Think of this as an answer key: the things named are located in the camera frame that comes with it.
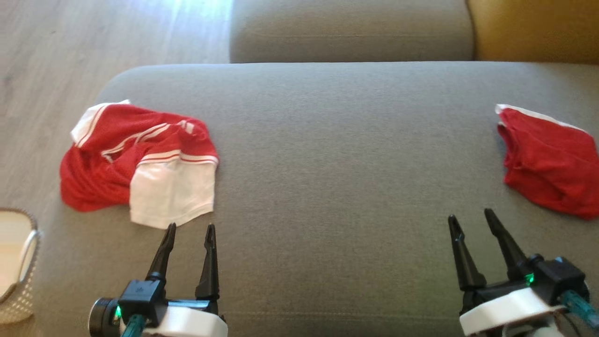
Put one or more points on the red shorts with printed logo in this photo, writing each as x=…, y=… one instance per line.
x=547, y=159

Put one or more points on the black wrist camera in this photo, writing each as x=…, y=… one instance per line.
x=559, y=274
x=140, y=295

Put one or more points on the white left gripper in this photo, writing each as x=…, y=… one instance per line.
x=192, y=323

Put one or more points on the grey sofa back cushion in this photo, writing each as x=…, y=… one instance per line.
x=351, y=30

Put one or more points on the cream perforated laundry basket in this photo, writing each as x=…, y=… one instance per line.
x=14, y=281

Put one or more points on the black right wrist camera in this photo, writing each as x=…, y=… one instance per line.
x=559, y=274

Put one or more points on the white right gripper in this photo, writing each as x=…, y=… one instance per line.
x=505, y=309

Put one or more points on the yellow cushion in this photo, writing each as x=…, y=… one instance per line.
x=538, y=30

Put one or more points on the grey sofa seat cushion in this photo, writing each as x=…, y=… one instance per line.
x=337, y=187

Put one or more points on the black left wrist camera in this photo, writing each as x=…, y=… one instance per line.
x=140, y=295

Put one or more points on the red white striped mesh jersey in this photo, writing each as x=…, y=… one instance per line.
x=117, y=159

